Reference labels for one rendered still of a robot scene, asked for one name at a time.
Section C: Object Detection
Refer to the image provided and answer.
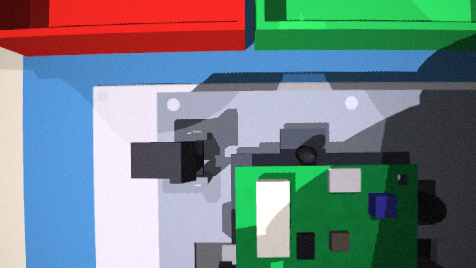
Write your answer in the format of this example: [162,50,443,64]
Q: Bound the red bin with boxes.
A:
[0,0,245,57]

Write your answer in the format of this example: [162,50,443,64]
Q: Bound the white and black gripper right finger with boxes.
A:
[417,257,443,268]

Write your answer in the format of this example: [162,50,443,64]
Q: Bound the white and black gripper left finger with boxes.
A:
[218,261,236,268]

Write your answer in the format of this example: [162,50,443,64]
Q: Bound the green bin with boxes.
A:
[254,0,476,51]

